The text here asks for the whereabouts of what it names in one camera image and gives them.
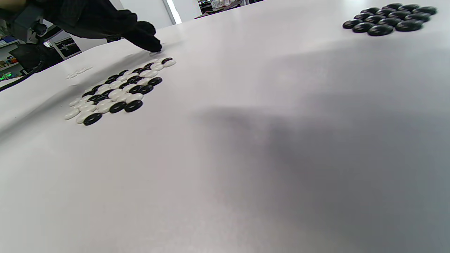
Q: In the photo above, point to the person's left hand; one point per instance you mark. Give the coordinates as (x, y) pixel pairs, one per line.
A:
(95, 19)

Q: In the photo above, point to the cluster of white go stones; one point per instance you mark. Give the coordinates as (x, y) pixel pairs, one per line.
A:
(79, 72)

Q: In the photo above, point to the pile of mixed go stones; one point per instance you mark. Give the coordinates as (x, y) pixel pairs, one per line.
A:
(116, 93)

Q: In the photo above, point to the cluster of black go stones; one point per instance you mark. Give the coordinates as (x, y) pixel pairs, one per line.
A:
(390, 19)

